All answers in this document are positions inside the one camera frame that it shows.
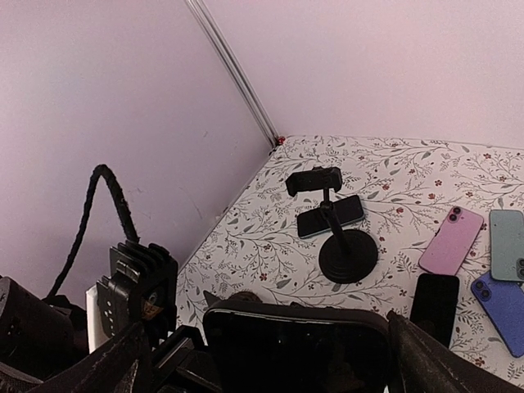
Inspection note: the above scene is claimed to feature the black phone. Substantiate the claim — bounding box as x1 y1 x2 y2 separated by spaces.
296 195 365 239
409 273 460 348
202 300 392 392

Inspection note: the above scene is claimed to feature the teal green phone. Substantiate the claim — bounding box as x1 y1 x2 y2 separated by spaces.
489 210 523 282

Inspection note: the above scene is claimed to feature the left aluminium corner post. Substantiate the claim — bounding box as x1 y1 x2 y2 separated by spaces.
185 0 281 150

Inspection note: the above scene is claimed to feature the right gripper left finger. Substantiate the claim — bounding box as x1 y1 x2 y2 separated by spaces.
30 322 152 392

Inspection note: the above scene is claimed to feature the pink phone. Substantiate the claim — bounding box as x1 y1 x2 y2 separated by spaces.
418 206 484 276

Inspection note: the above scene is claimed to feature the floral table mat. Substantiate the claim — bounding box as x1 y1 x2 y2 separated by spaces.
174 134 524 390

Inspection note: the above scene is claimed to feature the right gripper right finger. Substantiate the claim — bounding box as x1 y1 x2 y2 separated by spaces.
387 311 523 393

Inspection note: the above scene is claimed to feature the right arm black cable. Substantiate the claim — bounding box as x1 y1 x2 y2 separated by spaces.
43 163 140 304

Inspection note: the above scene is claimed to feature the blue phone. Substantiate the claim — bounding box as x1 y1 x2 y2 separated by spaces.
471 273 523 358

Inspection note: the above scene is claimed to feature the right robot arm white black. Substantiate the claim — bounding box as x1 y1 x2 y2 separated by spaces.
1 278 516 392

